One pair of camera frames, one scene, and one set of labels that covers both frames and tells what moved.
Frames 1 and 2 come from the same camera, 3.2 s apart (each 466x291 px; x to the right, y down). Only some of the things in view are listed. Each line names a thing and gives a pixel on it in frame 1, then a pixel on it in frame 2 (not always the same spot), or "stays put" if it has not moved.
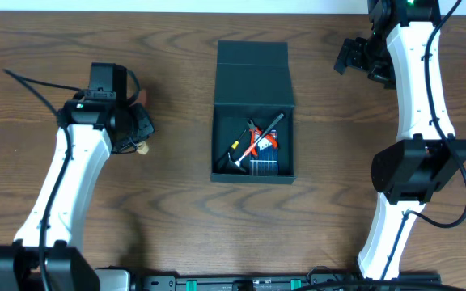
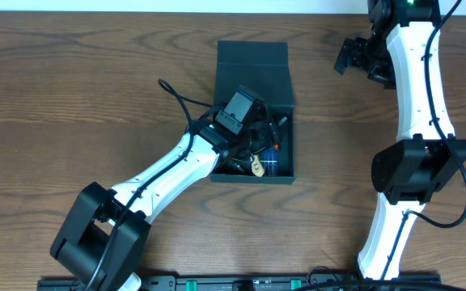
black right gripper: (351, 55) stays put
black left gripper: (141, 122) to (257, 137)
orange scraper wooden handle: (144, 97) to (257, 168)
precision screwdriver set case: (266, 163) stays put
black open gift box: (252, 83) stays put
